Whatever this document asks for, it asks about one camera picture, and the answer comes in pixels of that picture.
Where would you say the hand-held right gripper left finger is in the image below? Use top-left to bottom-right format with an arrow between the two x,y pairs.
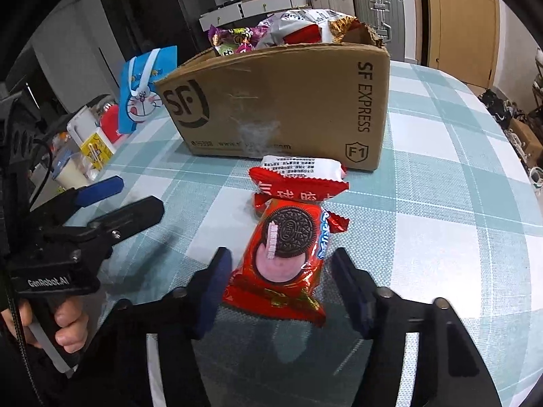
95,246 -> 233,407

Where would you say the gold and red patterned packet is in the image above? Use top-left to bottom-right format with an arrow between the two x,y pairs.
330,15 -> 362,44

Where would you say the wooden door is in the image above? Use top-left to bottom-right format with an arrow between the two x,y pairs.
418,0 -> 502,91

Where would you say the teal checkered tablecloth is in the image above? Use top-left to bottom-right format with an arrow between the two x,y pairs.
63,59 -> 543,407

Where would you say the blue cartoon gift bag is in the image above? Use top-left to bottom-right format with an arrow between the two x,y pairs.
118,45 -> 178,135

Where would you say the red and white snack packet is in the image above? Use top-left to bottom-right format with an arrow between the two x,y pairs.
248,155 -> 351,218

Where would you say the brown cardboard box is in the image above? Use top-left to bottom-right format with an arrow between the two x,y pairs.
153,21 -> 391,173

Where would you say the yellow printed box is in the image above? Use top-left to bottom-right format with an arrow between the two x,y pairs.
80,133 -> 116,171

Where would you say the red container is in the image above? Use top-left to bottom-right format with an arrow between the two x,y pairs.
99,104 -> 123,143

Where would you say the small cardboard carton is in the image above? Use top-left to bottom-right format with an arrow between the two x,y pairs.
508,116 -> 543,167

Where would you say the shoe rack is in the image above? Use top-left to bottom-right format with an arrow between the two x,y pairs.
531,46 -> 543,109

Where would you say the silver suitcase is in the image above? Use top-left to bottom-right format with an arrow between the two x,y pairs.
353,0 -> 405,62

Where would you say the red sandwich cookie packet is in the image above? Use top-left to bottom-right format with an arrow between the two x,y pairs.
221,198 -> 351,328

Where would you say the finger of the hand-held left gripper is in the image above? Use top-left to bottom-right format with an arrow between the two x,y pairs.
85,196 -> 165,260
57,175 -> 125,223

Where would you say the milky white cup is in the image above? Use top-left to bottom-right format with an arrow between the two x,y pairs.
54,155 -> 92,190

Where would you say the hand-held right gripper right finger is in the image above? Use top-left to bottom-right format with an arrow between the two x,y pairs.
330,248 -> 495,407

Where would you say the white drawer unit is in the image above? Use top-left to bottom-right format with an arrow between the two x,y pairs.
199,0 -> 308,31

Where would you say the pile of shoes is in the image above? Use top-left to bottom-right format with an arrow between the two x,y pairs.
479,89 -> 529,130

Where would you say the person's left hand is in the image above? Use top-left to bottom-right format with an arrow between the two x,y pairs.
0,297 -> 90,350

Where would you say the dark tall cabinet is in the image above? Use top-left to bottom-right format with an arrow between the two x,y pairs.
140,0 -> 213,58

